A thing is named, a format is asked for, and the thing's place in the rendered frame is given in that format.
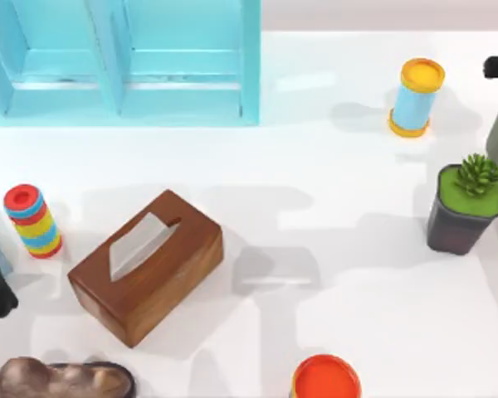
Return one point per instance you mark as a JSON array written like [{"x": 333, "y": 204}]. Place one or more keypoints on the wooden tissue box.
[{"x": 157, "y": 282}]

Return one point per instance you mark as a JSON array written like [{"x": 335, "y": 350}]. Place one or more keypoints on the light blue rack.
[{"x": 182, "y": 62}]

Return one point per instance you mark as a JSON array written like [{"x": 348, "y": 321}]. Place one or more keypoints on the blue and yellow can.
[{"x": 415, "y": 99}]

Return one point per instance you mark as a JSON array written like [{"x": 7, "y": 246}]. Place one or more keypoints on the red and orange can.
[{"x": 326, "y": 379}]

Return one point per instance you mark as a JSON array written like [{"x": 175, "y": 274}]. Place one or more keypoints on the grey pot with green plant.
[{"x": 460, "y": 219}]

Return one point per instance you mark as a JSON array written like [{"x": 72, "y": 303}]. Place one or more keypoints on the stack of coloured rings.
[{"x": 33, "y": 224}]

